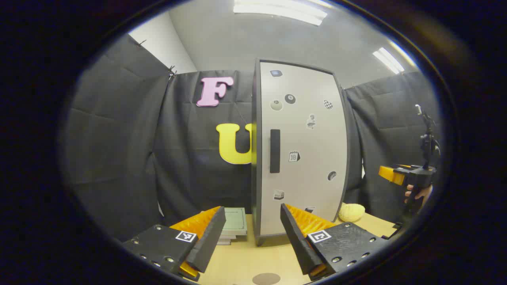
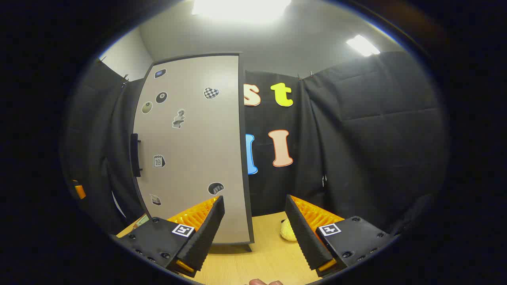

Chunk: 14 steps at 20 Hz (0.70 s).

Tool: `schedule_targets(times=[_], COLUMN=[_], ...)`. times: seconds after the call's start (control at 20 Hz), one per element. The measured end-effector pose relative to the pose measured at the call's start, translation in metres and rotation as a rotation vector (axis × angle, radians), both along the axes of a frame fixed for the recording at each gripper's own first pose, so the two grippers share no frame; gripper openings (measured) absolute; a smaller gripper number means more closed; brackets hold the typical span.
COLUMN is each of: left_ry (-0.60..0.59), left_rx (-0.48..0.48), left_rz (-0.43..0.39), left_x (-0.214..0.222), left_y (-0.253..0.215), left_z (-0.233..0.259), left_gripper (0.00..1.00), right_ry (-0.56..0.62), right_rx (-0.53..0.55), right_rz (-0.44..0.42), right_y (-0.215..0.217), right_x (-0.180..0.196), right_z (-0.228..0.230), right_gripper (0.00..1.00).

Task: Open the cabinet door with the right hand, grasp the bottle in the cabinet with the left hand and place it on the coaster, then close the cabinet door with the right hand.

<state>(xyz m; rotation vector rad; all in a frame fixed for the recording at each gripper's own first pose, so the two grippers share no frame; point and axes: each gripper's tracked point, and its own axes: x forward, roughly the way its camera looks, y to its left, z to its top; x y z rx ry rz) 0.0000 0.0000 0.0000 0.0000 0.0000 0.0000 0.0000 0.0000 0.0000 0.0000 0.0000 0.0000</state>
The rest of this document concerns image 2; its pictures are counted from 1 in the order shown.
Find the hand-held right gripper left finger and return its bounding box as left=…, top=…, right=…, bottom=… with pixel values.
left=112, top=195, right=225, bottom=277

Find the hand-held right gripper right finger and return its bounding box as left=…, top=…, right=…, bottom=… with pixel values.
left=285, top=194, right=396, bottom=277

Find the grey cabinet door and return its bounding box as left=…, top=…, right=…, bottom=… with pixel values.
left=132, top=53, right=251, bottom=245

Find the yellow plush toy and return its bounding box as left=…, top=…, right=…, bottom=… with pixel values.
left=280, top=220, right=297, bottom=242

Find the black backdrop cloth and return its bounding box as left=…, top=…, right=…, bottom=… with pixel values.
left=59, top=51, right=450, bottom=238

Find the black door handle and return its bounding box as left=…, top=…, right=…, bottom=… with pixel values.
left=130, top=133, right=142, bottom=177

